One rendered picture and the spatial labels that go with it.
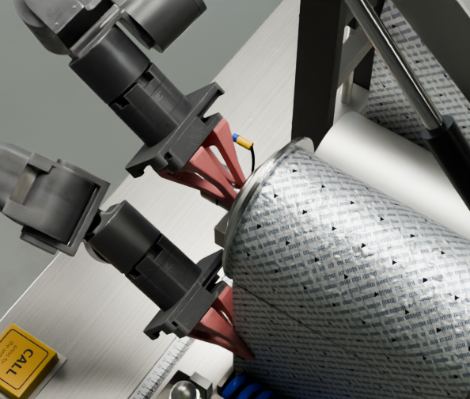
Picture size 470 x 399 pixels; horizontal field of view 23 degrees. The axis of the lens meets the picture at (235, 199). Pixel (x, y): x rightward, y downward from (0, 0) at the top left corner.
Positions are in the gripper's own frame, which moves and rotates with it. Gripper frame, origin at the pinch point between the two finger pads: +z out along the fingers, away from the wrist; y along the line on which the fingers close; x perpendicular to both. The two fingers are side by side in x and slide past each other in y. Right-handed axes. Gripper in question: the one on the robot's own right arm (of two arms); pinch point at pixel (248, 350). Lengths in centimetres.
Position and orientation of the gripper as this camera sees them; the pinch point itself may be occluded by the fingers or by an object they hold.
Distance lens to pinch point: 117.7
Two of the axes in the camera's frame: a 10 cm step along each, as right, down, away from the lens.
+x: 4.0, -2.4, -8.8
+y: -5.6, 7.0, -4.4
